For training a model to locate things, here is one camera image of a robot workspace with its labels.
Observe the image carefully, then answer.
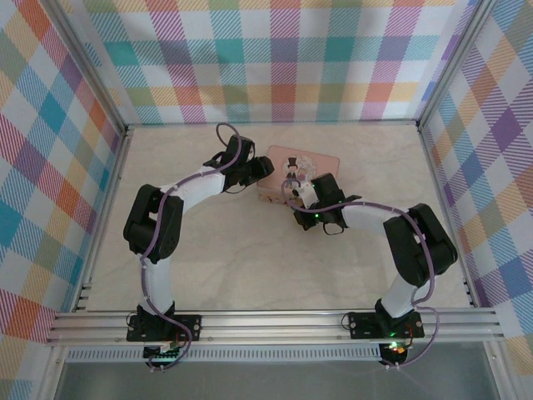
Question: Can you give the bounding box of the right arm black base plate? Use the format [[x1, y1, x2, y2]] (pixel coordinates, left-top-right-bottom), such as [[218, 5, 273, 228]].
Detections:
[[347, 311, 426, 340]]

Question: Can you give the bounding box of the aluminium frame leg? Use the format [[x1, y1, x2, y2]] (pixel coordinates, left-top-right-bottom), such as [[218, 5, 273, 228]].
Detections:
[[482, 339, 516, 400], [36, 344, 70, 400]]

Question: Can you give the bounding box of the aluminium frame post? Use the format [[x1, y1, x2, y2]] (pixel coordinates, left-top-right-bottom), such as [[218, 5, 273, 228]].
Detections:
[[41, 0, 128, 131], [415, 0, 495, 126]]

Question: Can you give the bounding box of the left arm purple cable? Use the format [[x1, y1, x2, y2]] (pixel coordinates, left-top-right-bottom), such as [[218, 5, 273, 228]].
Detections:
[[140, 122, 243, 373]]

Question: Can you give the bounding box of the grey metal panel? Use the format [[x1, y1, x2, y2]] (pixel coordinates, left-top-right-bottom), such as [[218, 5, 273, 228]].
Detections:
[[56, 360, 499, 400]]

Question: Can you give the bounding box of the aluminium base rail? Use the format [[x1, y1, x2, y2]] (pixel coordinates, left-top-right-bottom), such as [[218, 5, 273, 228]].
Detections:
[[45, 307, 506, 348]]

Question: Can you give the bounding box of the green-lit controller board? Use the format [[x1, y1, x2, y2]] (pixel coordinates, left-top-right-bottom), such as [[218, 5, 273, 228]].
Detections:
[[142, 340, 185, 363]]

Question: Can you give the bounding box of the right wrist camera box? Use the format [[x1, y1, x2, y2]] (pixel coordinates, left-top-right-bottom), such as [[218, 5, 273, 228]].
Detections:
[[296, 182, 318, 210]]

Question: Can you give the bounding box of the aluminium side rail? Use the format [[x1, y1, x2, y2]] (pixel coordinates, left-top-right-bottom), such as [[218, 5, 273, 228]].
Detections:
[[71, 123, 135, 314], [415, 119, 479, 310]]

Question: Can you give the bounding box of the slotted grey cable duct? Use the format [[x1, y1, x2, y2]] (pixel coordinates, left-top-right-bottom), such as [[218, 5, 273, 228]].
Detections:
[[65, 346, 383, 363]]

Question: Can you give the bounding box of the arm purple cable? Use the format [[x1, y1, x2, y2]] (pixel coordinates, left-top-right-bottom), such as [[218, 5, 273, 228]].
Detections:
[[281, 177, 441, 371], [140, 122, 243, 373]]

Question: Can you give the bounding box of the pink tin box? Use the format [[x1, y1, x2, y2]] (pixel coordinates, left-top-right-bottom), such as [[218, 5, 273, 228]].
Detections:
[[255, 144, 343, 206]]

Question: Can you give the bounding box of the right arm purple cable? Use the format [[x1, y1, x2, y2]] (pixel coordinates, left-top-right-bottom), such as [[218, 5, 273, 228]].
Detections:
[[281, 177, 441, 371]]

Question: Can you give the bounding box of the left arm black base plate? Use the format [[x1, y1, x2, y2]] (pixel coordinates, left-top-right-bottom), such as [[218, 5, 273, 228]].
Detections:
[[126, 313, 203, 344]]

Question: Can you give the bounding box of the aluminium rear rail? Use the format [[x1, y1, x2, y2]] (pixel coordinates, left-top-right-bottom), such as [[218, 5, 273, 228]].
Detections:
[[123, 118, 422, 129]]

